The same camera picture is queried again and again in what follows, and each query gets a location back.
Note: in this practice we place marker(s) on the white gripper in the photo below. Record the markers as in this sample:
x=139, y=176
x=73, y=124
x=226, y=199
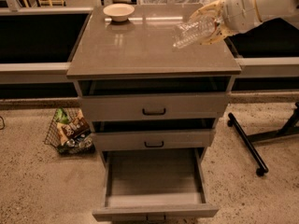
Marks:
x=239, y=9

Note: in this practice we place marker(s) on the grey top drawer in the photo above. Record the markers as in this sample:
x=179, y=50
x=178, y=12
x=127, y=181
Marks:
x=182, y=97

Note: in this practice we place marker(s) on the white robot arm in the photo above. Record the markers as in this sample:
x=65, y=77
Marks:
x=272, y=9

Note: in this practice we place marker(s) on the grey drawer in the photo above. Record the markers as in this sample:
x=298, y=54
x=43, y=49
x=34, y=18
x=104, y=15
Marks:
x=182, y=97
x=131, y=135
x=154, y=185

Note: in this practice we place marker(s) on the metal railing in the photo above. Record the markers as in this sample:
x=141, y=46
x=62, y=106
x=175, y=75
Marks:
x=34, y=67

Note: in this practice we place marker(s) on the clear plastic water bottle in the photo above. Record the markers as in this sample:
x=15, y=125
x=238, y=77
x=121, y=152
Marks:
x=192, y=31

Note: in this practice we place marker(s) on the brown snack bag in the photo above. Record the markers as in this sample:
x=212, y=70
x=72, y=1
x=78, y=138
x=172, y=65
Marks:
x=77, y=126

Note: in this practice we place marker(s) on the black middle drawer handle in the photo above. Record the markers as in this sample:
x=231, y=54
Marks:
x=154, y=145

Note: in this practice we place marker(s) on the grey drawer cabinet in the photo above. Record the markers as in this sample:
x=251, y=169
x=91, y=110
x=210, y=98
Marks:
x=138, y=92

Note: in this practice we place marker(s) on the wire basket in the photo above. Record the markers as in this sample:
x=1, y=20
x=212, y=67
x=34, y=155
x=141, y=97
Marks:
x=83, y=144

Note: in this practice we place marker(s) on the black wheeled stand base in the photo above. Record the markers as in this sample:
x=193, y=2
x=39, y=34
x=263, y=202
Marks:
x=289, y=128

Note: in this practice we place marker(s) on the white ceramic bowl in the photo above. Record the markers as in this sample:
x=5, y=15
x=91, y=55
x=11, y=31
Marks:
x=119, y=12

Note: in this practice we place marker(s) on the black drawer handle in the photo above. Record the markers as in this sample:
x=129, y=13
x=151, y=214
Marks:
x=147, y=112
x=154, y=145

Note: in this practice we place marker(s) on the black top drawer handle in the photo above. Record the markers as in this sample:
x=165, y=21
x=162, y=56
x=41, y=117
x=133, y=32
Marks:
x=147, y=112

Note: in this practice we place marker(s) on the green snack bag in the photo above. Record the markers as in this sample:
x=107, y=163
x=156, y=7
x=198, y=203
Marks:
x=61, y=116

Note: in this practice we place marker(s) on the grey bottom drawer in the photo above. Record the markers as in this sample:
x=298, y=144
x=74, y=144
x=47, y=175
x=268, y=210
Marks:
x=154, y=185

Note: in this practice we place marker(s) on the grey middle drawer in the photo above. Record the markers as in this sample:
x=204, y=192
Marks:
x=131, y=135

